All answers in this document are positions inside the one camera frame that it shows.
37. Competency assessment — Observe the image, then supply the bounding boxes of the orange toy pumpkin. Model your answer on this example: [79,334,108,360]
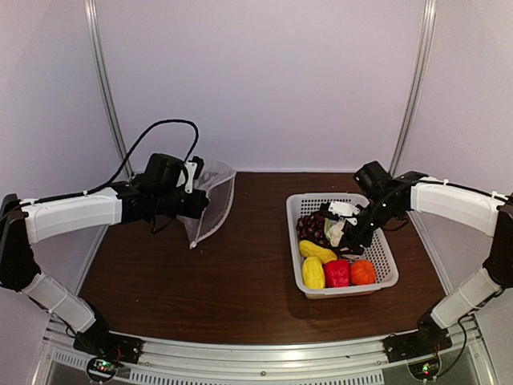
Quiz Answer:
[349,260,377,286]

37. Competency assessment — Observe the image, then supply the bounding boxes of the dark red toy grapes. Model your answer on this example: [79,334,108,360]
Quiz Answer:
[296,213,327,245]

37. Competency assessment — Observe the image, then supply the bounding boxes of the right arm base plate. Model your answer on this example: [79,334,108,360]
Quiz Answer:
[382,331,453,363]

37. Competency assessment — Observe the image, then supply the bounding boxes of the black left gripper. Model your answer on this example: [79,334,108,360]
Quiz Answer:
[155,188,210,219]

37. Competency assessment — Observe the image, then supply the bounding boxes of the white perforated plastic basket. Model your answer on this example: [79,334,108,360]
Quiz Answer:
[285,192,399,300]

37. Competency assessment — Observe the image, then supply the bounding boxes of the front aluminium rail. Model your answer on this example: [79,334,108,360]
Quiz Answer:
[39,316,488,385]

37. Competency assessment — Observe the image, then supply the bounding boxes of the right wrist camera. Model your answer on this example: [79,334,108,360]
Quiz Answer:
[319,201,360,225]

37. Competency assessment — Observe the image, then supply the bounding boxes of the round circuit board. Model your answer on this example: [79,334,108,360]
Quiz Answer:
[408,357,441,383]
[86,357,119,383]

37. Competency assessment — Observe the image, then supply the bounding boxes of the left round circuit board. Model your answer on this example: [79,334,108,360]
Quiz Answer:
[86,357,119,383]

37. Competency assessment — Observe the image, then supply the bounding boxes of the black left camera cable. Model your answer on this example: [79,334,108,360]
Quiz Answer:
[86,119,200,197]

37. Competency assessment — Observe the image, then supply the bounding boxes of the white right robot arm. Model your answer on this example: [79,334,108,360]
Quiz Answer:
[337,161,512,355]

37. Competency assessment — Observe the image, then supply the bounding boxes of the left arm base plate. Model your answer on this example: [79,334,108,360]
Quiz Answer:
[73,334,143,364]

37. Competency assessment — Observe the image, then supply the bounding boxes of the black right camera cable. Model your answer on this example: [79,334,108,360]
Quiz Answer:
[356,200,410,233]

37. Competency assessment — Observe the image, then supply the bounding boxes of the left aluminium frame post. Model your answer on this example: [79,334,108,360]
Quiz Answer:
[83,0,127,161]

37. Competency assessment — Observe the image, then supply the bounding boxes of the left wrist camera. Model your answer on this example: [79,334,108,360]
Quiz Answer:
[177,156,204,193]

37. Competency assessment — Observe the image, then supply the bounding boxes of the yellow toy fruit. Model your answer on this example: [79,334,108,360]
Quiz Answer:
[298,240,338,265]
[301,257,325,290]

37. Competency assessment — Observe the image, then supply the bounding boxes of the white toy cauliflower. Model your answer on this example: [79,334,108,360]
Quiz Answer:
[324,218,345,247]

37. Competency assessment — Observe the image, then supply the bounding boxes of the black camera cable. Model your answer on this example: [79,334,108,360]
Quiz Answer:
[356,200,410,233]
[86,119,200,197]

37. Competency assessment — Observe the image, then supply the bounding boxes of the right aluminium frame post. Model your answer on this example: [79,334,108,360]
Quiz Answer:
[389,0,437,175]

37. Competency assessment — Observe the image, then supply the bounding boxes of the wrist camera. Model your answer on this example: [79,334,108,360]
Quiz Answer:
[177,156,204,193]
[319,201,360,225]

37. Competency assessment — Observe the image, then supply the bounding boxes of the right round circuit board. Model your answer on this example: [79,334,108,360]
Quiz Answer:
[408,357,441,383]

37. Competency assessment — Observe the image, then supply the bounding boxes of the yellow toy fruit front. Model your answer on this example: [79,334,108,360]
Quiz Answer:
[301,257,325,290]

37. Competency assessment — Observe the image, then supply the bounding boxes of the red toy bell pepper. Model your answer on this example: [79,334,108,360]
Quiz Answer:
[324,260,350,288]

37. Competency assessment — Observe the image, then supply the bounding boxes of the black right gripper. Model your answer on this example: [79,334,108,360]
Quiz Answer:
[336,197,402,255]

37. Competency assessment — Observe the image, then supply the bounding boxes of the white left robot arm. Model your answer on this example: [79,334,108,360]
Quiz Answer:
[1,154,208,356]

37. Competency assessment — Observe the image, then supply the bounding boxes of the clear zip top bag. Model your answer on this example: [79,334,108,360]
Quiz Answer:
[177,160,236,249]

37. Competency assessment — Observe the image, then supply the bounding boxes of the aluminium frame post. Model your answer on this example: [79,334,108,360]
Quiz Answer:
[83,0,127,161]
[389,0,437,175]

